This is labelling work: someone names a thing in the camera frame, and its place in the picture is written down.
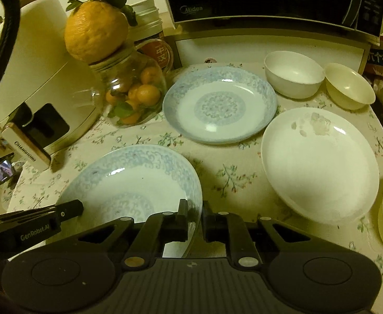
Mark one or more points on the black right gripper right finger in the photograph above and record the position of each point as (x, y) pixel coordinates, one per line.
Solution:
(237, 236)

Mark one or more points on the floral tablecloth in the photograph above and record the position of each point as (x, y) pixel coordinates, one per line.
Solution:
(232, 179)

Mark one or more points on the blue patterned plate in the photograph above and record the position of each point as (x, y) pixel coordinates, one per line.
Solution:
(136, 181)
(219, 105)

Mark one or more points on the tin can with red label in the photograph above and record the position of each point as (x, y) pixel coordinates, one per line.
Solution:
(148, 34)

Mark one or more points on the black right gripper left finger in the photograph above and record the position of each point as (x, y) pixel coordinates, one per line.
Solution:
(152, 235)

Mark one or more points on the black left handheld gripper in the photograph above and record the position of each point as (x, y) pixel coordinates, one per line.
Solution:
(21, 230)

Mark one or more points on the white ceramic bowl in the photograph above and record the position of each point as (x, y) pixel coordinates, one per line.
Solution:
(293, 75)

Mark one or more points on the white floral plate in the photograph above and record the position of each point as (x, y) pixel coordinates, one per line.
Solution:
(320, 165)

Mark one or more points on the glass jar of kumquats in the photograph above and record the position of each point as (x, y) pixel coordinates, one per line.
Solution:
(134, 81)

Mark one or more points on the white microwave stand shelf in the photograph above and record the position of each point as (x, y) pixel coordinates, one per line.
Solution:
(225, 46)

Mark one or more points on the cream bowl by microwave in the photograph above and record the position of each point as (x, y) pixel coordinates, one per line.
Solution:
(347, 88)

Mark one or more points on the large yellow citrus fruit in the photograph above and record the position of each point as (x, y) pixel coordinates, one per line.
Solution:
(95, 29)

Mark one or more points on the black microwave oven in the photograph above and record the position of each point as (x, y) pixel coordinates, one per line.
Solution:
(276, 0)

